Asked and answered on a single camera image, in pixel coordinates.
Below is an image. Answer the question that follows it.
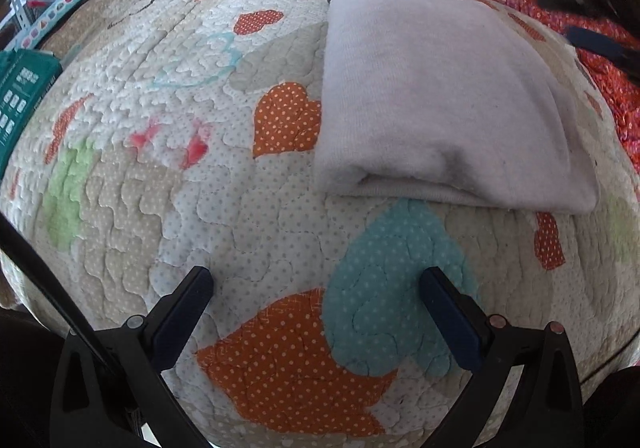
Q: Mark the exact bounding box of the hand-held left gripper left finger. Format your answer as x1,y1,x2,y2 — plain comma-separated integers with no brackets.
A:
50,265,216,448

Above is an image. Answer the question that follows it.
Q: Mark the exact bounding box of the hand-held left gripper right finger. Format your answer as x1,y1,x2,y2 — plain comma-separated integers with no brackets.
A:
419,267,586,448

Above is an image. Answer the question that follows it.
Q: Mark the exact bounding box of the cream sweater with orange flowers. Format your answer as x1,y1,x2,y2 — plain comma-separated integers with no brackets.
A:
312,0,601,215

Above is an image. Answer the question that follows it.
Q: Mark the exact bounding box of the heart-patterned quilt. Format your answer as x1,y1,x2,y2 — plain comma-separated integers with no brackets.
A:
0,0,640,448

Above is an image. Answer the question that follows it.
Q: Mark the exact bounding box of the green cardboard box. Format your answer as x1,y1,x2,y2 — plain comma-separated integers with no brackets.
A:
0,48,63,179

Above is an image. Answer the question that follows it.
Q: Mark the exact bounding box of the light blue flat box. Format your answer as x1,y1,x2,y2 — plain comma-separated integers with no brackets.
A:
15,0,83,52

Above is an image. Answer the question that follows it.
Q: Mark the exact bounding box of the black cable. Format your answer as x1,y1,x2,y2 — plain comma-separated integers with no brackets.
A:
0,217,123,381

